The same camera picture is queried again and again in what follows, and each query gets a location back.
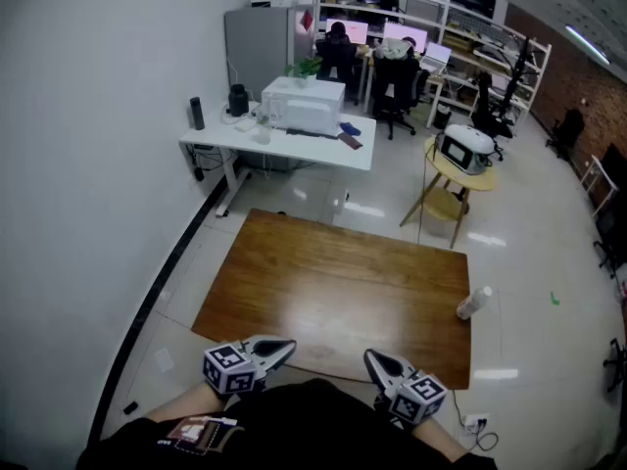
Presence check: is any white laptop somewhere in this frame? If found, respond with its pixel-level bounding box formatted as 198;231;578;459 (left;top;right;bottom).
420;41;453;75

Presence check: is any round yellow side table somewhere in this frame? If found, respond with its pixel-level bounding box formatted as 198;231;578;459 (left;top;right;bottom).
399;134;499;250

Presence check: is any small white side table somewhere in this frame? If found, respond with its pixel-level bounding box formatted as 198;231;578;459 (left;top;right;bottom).
580;154;619;219

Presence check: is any white rounded countertop appliance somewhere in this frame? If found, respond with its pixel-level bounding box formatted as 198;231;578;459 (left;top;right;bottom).
439;123;496;175

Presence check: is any person's black shirt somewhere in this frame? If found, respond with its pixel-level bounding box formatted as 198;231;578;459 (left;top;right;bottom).
75;378;499;470

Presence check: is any clear glass pitcher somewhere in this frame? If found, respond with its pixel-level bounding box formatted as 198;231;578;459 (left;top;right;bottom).
259;96;283;127

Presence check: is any person's right forearm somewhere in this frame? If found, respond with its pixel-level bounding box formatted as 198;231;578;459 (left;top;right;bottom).
410;416;469;462

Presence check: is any black metal stand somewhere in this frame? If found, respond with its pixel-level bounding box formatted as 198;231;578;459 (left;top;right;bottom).
489;36;538;117

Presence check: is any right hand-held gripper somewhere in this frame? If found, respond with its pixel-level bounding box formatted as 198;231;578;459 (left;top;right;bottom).
363;349;448;429

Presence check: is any black office chair white garment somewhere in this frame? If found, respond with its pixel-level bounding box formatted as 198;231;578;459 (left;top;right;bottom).
371;37;430;140

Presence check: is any green potted plant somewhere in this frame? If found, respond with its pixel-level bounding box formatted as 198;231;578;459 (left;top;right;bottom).
283;56;323;89

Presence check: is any ceiling light tube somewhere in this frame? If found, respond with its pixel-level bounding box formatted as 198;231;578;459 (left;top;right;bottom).
564;23;612;66

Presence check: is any clear plastic bottle white cap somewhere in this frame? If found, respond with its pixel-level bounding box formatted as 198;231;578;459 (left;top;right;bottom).
455;285;494;320

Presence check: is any white shelving rack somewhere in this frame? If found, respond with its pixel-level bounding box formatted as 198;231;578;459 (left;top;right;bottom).
317;0;553;127

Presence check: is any pink lit monitor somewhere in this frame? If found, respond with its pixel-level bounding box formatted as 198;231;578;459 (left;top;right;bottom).
382;21;428;51
325;17;369;46

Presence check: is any black armchair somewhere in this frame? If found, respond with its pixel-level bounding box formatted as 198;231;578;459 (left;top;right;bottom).
546;108;587;161

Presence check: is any black flat bar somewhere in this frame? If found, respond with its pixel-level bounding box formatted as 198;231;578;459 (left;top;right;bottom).
285;127;340;141

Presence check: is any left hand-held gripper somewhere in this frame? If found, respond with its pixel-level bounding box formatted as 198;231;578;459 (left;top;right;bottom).
203;336;298;396

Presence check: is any white microwave oven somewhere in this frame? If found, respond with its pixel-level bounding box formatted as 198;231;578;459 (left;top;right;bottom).
261;75;347;137

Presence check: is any person's left forearm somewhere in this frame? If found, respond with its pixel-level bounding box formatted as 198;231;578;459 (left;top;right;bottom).
144;382;231;423

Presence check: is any black thermos flask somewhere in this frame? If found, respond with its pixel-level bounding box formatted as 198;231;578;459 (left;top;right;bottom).
189;96;206;131

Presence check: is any white desk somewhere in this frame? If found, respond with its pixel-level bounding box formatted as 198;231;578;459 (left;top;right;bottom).
178;96;377;218

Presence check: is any gray partition panel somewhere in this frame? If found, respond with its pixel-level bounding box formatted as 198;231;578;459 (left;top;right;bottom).
223;6;295;105

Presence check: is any black jar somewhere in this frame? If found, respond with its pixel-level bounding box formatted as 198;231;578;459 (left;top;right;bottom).
227;83;249;118

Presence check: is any wooden table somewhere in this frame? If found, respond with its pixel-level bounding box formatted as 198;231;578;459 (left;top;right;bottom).
190;207;472;391

